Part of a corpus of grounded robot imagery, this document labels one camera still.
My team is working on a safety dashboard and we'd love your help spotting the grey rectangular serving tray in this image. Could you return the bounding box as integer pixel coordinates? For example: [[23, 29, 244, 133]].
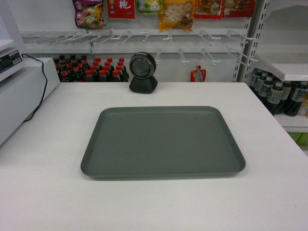
[[80, 106, 246, 180]]

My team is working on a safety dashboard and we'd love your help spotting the round black barcode scanner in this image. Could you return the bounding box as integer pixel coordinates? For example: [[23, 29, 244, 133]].
[[129, 52, 158, 94]]

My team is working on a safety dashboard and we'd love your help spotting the red spout pouch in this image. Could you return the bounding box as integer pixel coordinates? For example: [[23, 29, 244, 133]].
[[190, 65, 206, 82]]

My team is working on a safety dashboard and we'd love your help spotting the yellow snack bag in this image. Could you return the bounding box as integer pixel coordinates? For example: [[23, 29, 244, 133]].
[[158, 0, 196, 32]]

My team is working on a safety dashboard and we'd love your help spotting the red snack bag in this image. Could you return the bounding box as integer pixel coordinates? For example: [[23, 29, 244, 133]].
[[107, 0, 135, 19]]

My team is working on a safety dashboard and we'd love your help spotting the purple snack bag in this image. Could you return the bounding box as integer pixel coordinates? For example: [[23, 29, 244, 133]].
[[72, 0, 105, 30]]

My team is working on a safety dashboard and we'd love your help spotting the white cash register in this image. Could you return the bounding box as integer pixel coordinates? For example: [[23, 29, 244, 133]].
[[0, 39, 60, 143]]

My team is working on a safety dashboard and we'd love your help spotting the black power cable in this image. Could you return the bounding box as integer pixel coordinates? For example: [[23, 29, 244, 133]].
[[21, 53, 49, 122]]

